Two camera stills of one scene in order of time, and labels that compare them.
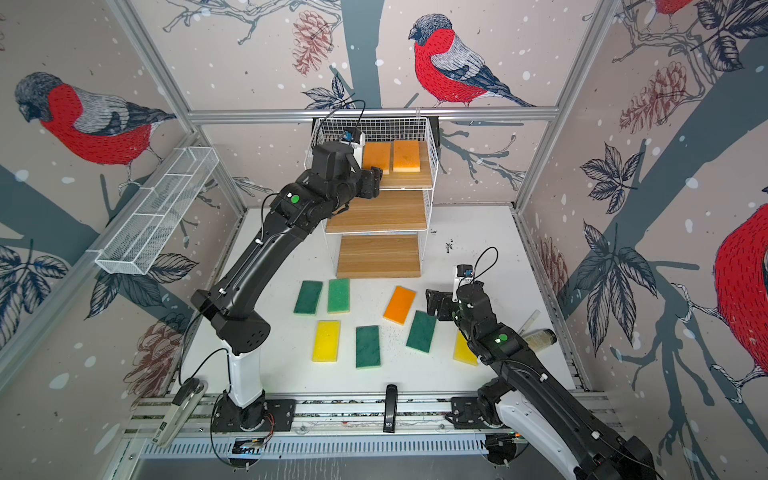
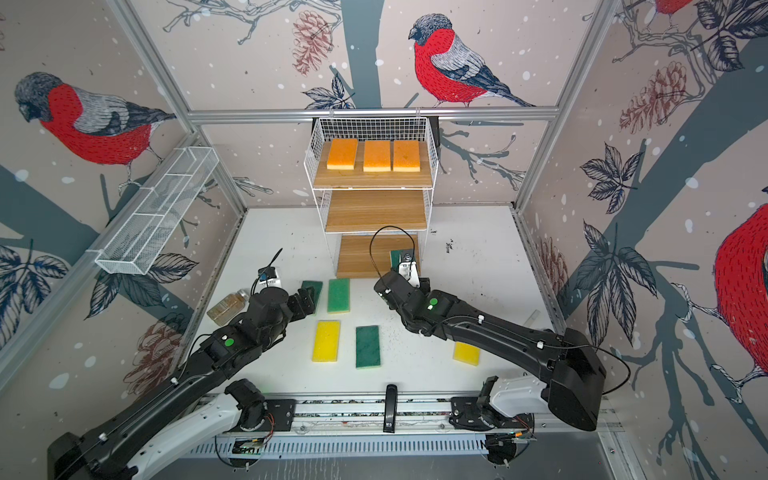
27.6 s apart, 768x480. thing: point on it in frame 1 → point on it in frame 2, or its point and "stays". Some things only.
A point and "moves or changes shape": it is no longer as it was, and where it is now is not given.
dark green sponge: x=308 y=297 stays
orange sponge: x=406 y=156 stays
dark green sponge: x=422 y=331 → x=397 y=256
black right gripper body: x=466 y=330 → x=421 y=293
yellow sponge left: x=326 y=341 stays
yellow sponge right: x=462 y=350 stays
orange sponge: x=377 y=154 stays
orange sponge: x=400 y=305 moves or changes shape
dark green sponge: x=367 y=346 stays
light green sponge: x=339 y=298 stays
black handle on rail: x=390 y=408 stays
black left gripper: x=371 y=182 → x=301 y=310
